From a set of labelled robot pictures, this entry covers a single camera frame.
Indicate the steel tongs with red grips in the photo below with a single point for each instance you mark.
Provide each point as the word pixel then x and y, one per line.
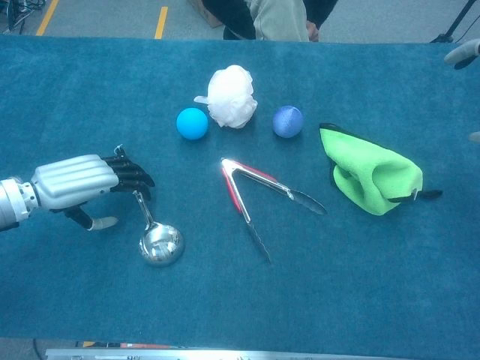
pixel 240 195

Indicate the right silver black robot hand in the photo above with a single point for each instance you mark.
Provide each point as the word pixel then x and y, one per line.
pixel 463 52

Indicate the teal carpet table cover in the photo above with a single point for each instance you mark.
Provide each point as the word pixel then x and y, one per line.
pixel 75 292

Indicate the aluminium rail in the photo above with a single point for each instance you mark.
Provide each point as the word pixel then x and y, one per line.
pixel 225 354

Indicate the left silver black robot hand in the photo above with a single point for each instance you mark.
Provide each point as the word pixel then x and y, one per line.
pixel 75 180

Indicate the green microfiber cloth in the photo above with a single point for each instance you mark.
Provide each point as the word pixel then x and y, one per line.
pixel 371 176

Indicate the cardboard box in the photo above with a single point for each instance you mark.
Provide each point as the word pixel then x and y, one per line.
pixel 202 11

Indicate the white mesh bath loofah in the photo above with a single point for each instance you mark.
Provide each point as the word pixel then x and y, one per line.
pixel 232 95

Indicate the cyan ball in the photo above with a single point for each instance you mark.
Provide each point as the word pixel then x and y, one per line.
pixel 192 123

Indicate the black tripod stand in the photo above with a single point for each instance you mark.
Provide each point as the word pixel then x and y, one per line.
pixel 455 22

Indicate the purple blue ball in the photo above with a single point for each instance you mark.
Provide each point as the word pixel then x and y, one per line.
pixel 287 121

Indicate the seated person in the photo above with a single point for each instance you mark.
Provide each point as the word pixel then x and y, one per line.
pixel 277 18

